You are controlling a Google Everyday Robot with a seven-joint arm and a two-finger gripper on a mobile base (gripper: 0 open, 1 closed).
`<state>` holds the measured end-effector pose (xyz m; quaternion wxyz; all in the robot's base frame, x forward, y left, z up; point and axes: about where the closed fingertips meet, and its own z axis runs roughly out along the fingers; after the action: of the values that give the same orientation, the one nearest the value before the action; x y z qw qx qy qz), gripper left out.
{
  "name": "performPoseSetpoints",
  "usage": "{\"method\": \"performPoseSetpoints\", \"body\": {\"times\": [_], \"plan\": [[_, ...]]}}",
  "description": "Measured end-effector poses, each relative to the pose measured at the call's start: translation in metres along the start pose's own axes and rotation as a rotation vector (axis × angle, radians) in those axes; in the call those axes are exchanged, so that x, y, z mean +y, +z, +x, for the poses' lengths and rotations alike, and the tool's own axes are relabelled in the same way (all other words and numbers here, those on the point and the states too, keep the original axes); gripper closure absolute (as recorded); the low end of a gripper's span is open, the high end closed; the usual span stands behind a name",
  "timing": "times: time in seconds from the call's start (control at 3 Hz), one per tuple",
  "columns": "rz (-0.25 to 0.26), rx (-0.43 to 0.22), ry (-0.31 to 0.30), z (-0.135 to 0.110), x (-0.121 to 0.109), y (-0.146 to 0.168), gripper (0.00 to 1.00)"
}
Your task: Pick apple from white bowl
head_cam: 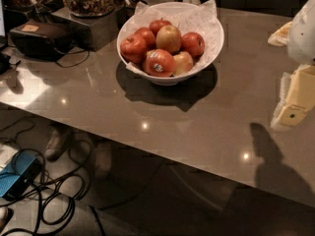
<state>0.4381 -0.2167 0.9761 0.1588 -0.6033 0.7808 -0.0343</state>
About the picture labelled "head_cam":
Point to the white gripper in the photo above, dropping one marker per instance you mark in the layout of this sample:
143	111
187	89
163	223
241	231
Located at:
302	38

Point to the yellow-red apple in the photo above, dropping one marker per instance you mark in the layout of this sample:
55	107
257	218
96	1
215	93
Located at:
169	39

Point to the red apple right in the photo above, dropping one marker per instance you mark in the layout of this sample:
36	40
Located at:
193	43

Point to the white paper bowl liner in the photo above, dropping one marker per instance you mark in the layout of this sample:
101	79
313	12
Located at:
200	18

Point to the yellowish apple front right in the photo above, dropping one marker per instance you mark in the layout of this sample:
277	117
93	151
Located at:
183	63

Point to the white ceramic bowl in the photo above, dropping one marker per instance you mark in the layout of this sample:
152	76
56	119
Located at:
170	78

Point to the red apple with sticker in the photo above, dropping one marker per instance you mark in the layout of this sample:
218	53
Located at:
159	63

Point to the red apple back left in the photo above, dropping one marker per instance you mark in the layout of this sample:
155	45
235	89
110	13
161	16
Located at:
148	36

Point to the dark grey box stand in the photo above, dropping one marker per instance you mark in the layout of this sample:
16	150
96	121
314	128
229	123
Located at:
93	33

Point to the light shoe under table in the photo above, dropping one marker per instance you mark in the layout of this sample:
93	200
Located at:
57	143

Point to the black device with label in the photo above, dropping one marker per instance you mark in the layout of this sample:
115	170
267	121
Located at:
44	41

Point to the blue box on floor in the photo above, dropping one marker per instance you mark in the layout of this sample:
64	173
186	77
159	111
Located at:
17	175

